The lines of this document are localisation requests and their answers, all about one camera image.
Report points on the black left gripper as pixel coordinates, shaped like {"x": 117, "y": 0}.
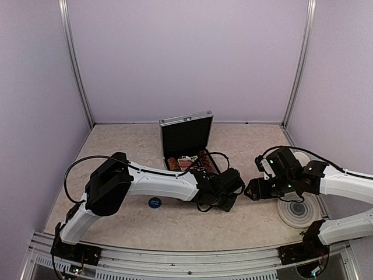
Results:
{"x": 227, "y": 208}

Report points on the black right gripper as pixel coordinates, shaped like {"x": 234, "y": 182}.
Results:
{"x": 259, "y": 191}

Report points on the red playing card deck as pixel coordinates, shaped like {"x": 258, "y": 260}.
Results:
{"x": 185, "y": 162}

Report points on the aluminium poker chip case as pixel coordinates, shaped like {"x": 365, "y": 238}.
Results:
{"x": 185, "y": 135}

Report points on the blue round button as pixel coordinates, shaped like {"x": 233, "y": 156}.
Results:
{"x": 154, "y": 202}

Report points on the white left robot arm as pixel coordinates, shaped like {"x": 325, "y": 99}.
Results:
{"x": 117, "y": 177}

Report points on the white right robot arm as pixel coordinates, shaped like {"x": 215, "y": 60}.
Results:
{"x": 338, "y": 182}

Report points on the dark red chip row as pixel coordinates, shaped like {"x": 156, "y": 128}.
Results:
{"x": 207, "y": 163}

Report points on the grey striped plate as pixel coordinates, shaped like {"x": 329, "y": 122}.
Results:
{"x": 299, "y": 215}

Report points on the light blue mug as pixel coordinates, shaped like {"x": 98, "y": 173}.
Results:
{"x": 301, "y": 156}

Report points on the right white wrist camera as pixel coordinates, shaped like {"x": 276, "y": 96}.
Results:
{"x": 264, "y": 166}

